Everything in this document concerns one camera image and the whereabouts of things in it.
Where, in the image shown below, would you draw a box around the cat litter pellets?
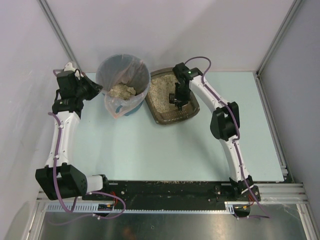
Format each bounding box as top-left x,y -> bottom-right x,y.
149,74 -> 177,113

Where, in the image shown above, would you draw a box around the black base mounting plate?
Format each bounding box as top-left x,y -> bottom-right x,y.
83,180 -> 261,212

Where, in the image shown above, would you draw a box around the brown litter box tray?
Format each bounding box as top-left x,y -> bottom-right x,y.
145,67 -> 200,126

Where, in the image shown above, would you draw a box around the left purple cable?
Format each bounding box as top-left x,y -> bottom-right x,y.
47,69 -> 126,226

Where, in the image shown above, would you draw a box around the teal trash bin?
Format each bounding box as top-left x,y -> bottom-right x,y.
102,90 -> 148,119

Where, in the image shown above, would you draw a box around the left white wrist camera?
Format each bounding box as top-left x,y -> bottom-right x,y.
63,61 -> 79,78

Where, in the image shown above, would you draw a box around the grey slotted cable duct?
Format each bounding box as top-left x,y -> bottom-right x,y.
46,201 -> 253,215

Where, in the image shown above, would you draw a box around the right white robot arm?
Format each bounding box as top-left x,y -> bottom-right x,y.
169,62 -> 258,202

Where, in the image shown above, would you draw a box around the dumped litter clumps pile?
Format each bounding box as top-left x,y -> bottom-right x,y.
108,83 -> 137,100

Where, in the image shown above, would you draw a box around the aluminium frame rail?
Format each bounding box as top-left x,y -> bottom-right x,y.
256,183 -> 308,204

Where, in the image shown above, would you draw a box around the black litter scoop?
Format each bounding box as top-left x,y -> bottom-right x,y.
169,93 -> 184,111

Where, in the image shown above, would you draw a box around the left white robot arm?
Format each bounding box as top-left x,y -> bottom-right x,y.
35,62 -> 108,200

